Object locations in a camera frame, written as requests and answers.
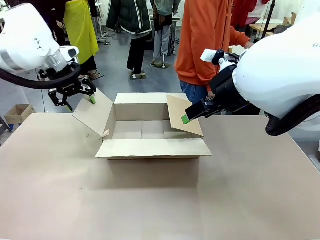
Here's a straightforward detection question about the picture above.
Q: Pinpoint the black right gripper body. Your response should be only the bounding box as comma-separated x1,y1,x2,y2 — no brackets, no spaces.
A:
208,64,251,114

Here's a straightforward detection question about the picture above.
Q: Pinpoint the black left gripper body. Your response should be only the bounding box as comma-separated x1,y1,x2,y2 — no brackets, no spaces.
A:
48,74,88,100

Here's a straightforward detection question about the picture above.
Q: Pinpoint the brown cardboard shipping box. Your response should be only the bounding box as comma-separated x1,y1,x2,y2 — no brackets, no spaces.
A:
72,88,213,161

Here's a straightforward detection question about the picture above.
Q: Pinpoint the person's left forearm orange sleeve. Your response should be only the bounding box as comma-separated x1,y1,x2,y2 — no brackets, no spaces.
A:
228,28,252,50

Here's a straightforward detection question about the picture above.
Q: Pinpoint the small open cardboard box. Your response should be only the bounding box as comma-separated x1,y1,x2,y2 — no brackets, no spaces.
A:
4,103,36,125

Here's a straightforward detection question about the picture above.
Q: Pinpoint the small green floor mat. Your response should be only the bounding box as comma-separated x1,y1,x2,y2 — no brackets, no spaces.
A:
149,61,173,70
128,70,148,81

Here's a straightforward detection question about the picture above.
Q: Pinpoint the person in orange hoodie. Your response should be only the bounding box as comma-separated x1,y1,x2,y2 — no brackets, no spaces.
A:
174,0,252,105

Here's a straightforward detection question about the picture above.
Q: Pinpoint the person in yellow apron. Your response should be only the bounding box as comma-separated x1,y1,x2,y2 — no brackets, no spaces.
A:
56,0,105,81

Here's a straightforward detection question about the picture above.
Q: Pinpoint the light wooden table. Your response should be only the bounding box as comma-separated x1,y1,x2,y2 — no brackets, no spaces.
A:
249,18,297,39

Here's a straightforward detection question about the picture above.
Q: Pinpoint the person in red top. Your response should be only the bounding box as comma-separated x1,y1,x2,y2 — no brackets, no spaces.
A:
231,0,266,29

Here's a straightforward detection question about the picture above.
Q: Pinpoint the person in black clothes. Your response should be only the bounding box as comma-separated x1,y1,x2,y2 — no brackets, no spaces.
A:
41,0,67,47

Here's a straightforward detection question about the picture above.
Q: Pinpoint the person in grey jacket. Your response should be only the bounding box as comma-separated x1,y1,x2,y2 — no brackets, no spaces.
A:
150,0,181,66

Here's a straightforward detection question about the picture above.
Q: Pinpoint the dark bag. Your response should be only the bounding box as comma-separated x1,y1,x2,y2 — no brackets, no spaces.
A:
272,23,293,36

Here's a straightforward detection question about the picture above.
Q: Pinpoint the person in dark green jacket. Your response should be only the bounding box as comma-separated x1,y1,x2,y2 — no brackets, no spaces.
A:
106,0,154,77

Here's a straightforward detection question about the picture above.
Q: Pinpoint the black stand pole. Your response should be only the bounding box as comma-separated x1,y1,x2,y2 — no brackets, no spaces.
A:
263,0,277,39

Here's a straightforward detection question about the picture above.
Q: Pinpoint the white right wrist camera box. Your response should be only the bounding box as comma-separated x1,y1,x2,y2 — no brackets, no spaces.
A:
200,48,219,63

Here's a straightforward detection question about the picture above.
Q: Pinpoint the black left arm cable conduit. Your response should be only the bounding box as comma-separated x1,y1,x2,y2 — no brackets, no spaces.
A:
0,63,83,91

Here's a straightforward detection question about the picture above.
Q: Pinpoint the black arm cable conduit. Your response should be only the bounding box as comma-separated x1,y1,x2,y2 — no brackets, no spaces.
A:
0,63,83,91
264,93,320,137

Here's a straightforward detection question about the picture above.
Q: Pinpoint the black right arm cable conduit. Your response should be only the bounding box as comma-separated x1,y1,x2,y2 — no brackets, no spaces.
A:
264,93,320,137

